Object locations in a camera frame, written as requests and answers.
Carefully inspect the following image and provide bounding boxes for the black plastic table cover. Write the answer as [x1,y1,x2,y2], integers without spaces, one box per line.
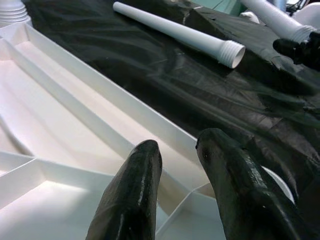
[22,0,320,208]

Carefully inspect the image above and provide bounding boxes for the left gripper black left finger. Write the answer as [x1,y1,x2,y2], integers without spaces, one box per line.
[86,139,163,240]

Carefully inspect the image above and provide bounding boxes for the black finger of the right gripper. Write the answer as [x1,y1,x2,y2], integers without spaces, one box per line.
[272,37,301,56]

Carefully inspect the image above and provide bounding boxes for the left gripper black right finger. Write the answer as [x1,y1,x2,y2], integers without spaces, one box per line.
[196,128,308,240]

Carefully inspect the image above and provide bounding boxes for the white plastic table leg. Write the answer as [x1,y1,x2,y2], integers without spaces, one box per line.
[0,0,29,28]
[112,1,246,69]
[241,0,317,44]

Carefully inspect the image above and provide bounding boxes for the white plastic table top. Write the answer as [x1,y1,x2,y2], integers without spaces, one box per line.
[0,22,296,240]

